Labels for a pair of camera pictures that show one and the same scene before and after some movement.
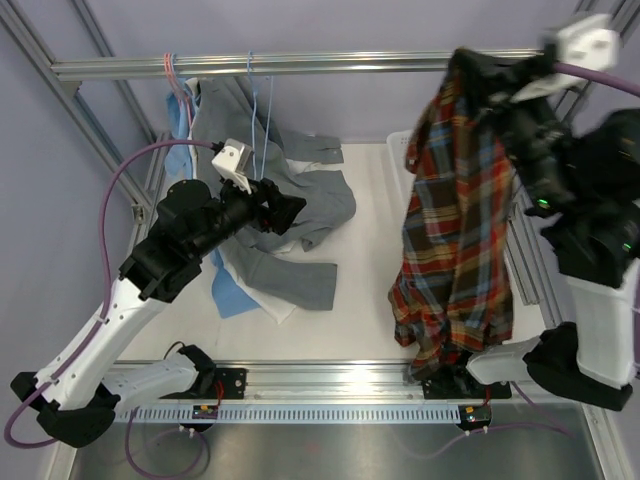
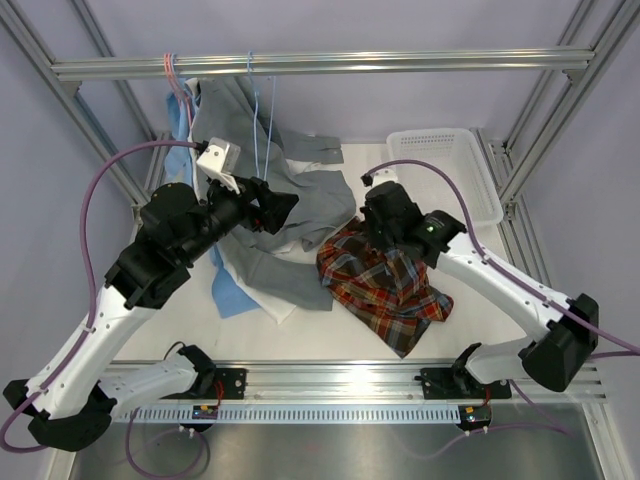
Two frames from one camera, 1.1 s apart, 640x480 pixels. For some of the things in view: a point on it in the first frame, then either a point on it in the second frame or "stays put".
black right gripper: [499, 78] -> [370, 218]
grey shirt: [274, 262] stays put
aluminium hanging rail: [271, 65] stays put
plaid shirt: [451, 290] -> [387, 290]
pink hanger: [171, 77] stays put
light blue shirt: [178, 169] stays put
